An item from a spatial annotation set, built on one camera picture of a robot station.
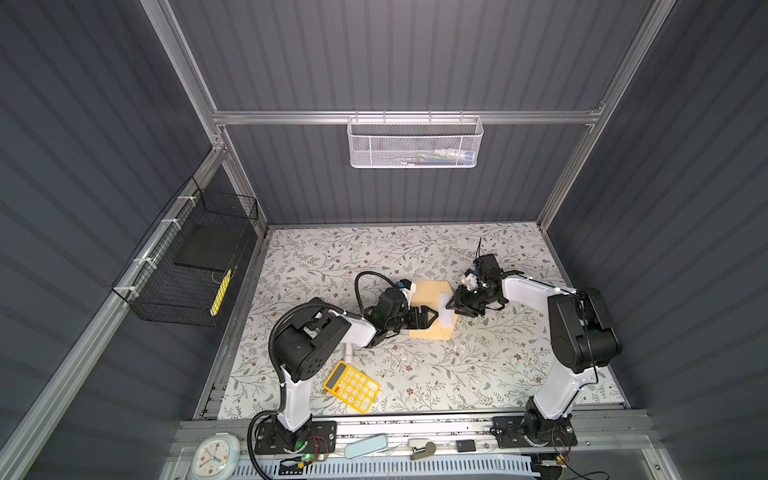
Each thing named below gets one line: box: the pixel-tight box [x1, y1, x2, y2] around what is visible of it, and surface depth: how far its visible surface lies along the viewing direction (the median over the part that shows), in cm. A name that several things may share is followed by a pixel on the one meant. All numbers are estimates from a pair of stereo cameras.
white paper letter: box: [439, 292, 453, 327], surface depth 95 cm
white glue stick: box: [343, 343, 353, 365], surface depth 88 cm
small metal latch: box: [410, 442, 436, 461], surface depth 72 cm
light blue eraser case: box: [344, 435, 388, 459], surface depth 71 cm
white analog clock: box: [191, 432, 240, 480], surface depth 71 cm
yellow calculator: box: [324, 361, 381, 413], surface depth 82 cm
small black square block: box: [456, 439, 476, 453], surface depth 74 cm
